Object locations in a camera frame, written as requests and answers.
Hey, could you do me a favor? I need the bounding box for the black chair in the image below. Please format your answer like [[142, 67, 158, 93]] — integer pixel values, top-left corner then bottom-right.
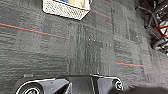
[[135, 0, 168, 52]]

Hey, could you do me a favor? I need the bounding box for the brown cardboard box in basket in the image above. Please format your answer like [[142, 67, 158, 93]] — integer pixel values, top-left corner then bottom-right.
[[68, 0, 91, 10]]

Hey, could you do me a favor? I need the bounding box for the light blue bag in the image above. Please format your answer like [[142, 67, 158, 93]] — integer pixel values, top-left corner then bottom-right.
[[59, 0, 70, 4]]

